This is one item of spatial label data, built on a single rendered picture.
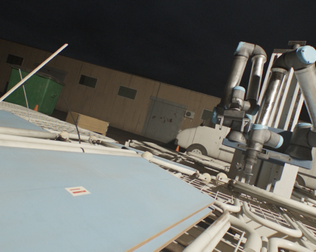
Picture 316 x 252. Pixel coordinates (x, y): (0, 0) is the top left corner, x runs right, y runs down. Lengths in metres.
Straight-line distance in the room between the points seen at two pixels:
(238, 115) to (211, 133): 7.01
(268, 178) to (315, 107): 0.75
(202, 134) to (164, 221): 8.11
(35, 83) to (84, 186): 6.84
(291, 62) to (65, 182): 1.55
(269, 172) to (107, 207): 1.89
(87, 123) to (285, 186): 6.11
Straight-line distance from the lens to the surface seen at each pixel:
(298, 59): 1.68
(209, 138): 8.50
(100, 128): 7.59
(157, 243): 0.42
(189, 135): 8.55
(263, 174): 2.18
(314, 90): 1.74
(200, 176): 1.42
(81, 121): 7.21
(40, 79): 7.20
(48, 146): 0.60
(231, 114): 1.53
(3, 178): 0.41
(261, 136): 1.44
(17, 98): 7.49
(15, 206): 0.34
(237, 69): 2.03
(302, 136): 1.95
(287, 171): 2.29
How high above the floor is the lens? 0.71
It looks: 2 degrees up
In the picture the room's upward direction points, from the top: 17 degrees clockwise
